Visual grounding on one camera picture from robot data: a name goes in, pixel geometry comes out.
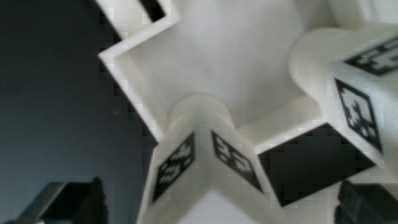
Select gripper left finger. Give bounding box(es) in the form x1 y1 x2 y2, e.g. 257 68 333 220
10 178 106 224

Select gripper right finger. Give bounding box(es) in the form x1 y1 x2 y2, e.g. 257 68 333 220
333 181 398 224

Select white chair seat part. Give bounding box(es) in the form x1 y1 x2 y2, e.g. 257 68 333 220
99 0 398 149

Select white chair leg block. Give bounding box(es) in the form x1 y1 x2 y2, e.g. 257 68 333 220
289 23 398 181

